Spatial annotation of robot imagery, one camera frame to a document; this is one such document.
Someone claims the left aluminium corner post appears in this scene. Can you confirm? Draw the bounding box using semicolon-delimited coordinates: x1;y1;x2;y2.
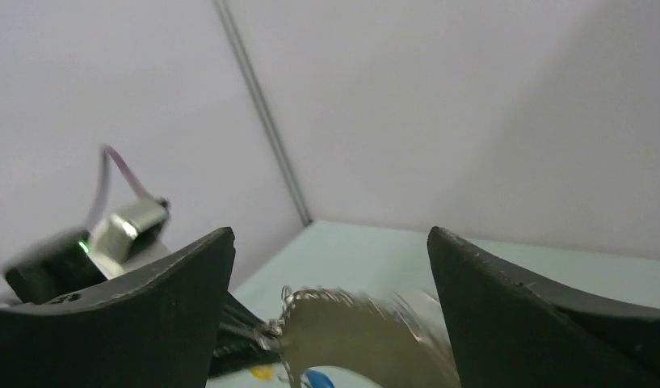
214;0;313;227

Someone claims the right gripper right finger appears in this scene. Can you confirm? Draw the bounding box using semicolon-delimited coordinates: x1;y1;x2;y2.
427;226;660;388

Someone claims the metal keyring band with rings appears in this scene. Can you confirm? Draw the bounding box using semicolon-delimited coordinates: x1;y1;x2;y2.
254;286;461;387

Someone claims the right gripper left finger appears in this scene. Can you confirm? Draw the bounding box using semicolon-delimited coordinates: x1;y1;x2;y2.
0;227;235;388

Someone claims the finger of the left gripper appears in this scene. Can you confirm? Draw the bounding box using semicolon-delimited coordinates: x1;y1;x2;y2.
208;292;280;377

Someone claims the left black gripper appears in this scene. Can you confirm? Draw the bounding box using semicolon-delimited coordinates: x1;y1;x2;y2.
0;227;107;304

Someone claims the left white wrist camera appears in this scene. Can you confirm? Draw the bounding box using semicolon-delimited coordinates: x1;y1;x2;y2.
88;198;170;280

